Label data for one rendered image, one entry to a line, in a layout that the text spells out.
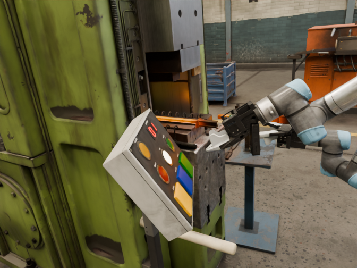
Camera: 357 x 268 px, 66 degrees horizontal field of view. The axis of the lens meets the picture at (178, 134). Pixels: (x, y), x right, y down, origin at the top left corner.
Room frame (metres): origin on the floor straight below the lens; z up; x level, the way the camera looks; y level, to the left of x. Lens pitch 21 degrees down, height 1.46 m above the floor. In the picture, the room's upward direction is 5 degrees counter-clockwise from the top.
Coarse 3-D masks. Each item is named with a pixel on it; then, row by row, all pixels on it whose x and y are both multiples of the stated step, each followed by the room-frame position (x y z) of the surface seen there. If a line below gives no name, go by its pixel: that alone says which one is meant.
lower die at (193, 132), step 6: (162, 120) 1.38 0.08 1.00; (168, 126) 1.31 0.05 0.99; (180, 126) 1.29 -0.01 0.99; (186, 126) 1.29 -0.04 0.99; (192, 126) 1.28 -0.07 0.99; (168, 132) 1.25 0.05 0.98; (180, 132) 1.23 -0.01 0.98; (186, 132) 1.22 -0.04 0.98; (192, 132) 1.25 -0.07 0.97; (198, 132) 1.30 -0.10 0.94; (180, 138) 1.22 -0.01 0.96; (186, 138) 1.20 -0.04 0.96; (192, 138) 1.24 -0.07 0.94
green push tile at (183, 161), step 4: (180, 156) 0.85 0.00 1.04; (184, 156) 0.87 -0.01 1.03; (180, 160) 0.82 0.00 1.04; (184, 160) 0.85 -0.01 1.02; (184, 164) 0.82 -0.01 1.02; (188, 164) 0.85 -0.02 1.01; (184, 168) 0.81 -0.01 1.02; (188, 168) 0.83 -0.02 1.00; (192, 168) 0.86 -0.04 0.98; (188, 172) 0.81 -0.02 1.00; (192, 172) 0.83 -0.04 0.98; (192, 176) 0.81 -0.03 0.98
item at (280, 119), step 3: (219, 114) 1.61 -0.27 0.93; (222, 114) 1.60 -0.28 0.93; (219, 117) 1.59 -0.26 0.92; (279, 117) 1.44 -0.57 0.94; (282, 117) 1.43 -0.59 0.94; (273, 120) 1.45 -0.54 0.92; (276, 120) 1.44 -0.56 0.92; (279, 120) 1.45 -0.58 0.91; (282, 120) 1.44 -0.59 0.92; (285, 120) 1.43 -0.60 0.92; (285, 123) 1.43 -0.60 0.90; (288, 123) 1.42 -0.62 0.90
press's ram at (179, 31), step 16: (144, 0) 1.21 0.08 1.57; (160, 0) 1.17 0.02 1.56; (176, 0) 1.20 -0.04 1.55; (192, 0) 1.33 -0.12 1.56; (144, 16) 1.22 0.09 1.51; (160, 16) 1.18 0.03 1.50; (176, 16) 1.19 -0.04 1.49; (192, 16) 1.32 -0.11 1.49; (144, 32) 1.22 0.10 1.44; (160, 32) 1.18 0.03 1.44; (176, 32) 1.18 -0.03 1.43; (192, 32) 1.31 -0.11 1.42; (144, 48) 1.23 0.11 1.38; (160, 48) 1.19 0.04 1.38; (176, 48) 1.17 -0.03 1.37
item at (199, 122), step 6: (168, 120) 1.37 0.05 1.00; (174, 120) 1.36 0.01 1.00; (180, 120) 1.34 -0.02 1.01; (186, 120) 1.32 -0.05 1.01; (192, 120) 1.31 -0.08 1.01; (198, 120) 1.29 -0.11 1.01; (204, 120) 1.29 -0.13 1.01; (210, 120) 1.28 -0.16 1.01; (198, 126) 1.28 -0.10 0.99; (204, 126) 1.27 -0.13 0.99; (210, 126) 1.26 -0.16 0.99; (216, 126) 1.25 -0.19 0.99
